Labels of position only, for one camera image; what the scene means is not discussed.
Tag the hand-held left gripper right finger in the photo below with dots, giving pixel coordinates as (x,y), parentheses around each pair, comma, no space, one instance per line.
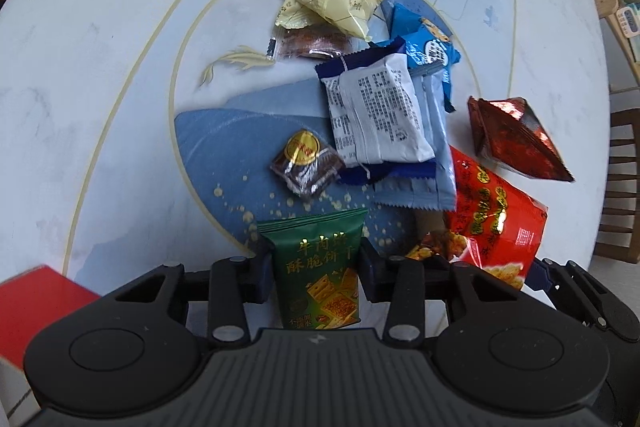
(369,279)

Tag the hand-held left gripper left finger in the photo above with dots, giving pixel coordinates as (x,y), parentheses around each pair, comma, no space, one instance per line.
(260,279)

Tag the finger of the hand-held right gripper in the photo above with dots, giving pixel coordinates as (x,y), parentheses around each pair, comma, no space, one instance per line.
(585,292)

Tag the green cracker packet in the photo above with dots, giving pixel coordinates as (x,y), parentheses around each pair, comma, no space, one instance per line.
(320,267)

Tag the clear-wrapped brown snack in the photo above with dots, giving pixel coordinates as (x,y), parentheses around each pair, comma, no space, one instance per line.
(312,42)

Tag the blue cookie packet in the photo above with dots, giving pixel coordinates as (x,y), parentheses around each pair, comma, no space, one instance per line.
(432,44)

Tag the wooden chair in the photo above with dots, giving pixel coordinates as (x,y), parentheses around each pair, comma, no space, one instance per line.
(622,187)

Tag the red fried snack bag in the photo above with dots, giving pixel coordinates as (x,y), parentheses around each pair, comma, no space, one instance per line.
(492,219)

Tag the brown candy with gold sticker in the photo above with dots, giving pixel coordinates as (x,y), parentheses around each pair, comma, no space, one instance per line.
(306,164)

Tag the light blue snack packet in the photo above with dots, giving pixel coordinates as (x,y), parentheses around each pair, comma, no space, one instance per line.
(435,167)

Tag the shiny red foil packet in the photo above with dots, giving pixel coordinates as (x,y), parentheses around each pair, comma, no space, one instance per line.
(520,139)

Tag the white and navy snack packet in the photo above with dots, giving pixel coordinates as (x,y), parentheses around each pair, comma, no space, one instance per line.
(377,112)

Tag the red box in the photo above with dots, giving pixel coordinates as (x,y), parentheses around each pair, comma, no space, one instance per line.
(37,312)

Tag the white digital timer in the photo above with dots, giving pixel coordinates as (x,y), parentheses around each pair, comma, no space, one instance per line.
(629,21)

